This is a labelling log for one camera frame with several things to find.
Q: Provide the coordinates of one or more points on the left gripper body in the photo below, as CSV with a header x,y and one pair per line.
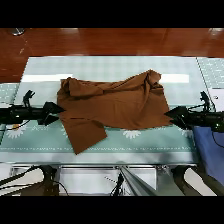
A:
x,y
41,114

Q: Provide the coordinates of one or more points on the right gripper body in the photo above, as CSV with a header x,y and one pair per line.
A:
x,y
195,118

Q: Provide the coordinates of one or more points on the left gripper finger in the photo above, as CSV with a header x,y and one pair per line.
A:
x,y
53,107
51,118

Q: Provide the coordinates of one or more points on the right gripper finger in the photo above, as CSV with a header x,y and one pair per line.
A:
x,y
184,122
178,112

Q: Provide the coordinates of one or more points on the brown T-shirt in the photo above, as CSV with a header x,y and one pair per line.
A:
x,y
116,103

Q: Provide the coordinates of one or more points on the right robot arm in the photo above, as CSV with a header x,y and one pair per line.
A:
x,y
214,120

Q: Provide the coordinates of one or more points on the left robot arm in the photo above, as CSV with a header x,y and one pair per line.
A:
x,y
16,114

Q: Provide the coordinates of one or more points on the blue garment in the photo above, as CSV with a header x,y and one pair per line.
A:
x,y
210,150

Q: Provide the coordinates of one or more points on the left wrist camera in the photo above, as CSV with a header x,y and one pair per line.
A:
x,y
28,98

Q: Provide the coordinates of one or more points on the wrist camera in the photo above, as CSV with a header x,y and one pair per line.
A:
x,y
205,100
28,98

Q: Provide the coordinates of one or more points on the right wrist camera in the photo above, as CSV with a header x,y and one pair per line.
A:
x,y
205,100

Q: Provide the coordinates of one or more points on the silver frame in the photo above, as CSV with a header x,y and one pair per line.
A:
x,y
146,180

